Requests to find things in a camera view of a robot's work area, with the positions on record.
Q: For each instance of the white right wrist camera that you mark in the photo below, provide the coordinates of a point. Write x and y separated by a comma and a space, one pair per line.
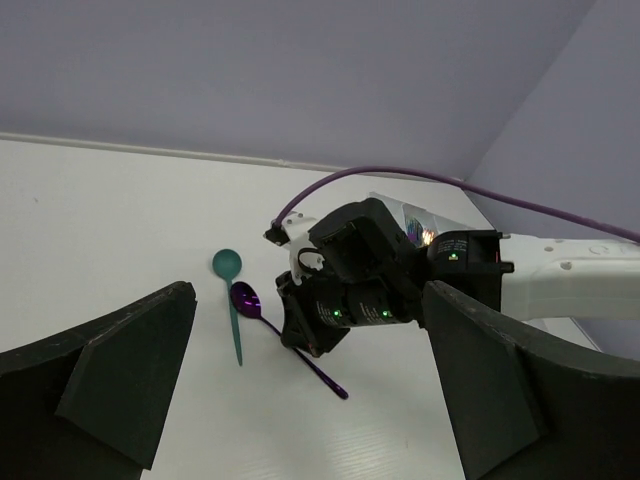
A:
293, 235

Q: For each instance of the white cutlery tray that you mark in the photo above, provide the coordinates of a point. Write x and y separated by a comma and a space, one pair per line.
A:
564, 328

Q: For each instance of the purple iridescent spoon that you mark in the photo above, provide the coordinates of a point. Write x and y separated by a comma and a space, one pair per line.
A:
247, 303

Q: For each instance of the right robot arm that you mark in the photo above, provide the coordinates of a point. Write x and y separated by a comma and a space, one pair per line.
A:
527, 277

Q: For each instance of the rainbow iridescent fork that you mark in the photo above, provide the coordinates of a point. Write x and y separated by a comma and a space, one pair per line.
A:
414, 230

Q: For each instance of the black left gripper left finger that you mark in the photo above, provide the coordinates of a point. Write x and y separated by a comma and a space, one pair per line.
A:
91, 402

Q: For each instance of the ornate gold fork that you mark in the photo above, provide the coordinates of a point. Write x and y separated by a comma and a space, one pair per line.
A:
428, 236

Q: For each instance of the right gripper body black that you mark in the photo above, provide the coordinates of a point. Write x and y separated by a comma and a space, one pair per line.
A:
372, 276

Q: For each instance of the teal spoon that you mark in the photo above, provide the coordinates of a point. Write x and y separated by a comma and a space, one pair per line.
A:
227, 265

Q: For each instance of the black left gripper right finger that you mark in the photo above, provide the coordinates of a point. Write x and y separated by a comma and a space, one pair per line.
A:
524, 404

